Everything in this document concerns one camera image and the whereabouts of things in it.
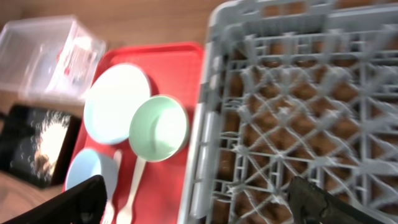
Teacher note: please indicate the white plastic fork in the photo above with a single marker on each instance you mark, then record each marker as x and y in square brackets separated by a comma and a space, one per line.
[109, 211]

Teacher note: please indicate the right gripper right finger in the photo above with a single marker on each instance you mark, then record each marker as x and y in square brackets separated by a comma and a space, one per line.
[311, 204]

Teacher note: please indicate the light blue plate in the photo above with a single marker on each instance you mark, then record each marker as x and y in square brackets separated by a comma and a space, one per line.
[112, 102]

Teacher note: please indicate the rice and peanut scraps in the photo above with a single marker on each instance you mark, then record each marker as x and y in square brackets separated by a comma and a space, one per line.
[52, 131]

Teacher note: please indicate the grey dishwasher rack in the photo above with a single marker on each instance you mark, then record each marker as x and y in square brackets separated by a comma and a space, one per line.
[294, 88]

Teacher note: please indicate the small light blue bowl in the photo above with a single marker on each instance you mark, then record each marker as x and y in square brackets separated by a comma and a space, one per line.
[88, 163]

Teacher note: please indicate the red serving tray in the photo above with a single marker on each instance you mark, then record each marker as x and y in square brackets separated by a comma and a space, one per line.
[174, 70]

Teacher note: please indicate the clear plastic bin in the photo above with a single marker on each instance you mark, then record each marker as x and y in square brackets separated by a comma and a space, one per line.
[37, 60]

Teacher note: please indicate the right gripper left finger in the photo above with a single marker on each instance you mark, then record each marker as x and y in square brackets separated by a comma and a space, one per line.
[82, 204]

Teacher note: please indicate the mint green bowl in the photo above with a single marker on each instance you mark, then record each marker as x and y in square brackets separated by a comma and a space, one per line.
[159, 128]

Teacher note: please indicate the white plastic spoon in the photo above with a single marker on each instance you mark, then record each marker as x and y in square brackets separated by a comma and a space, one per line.
[125, 215]

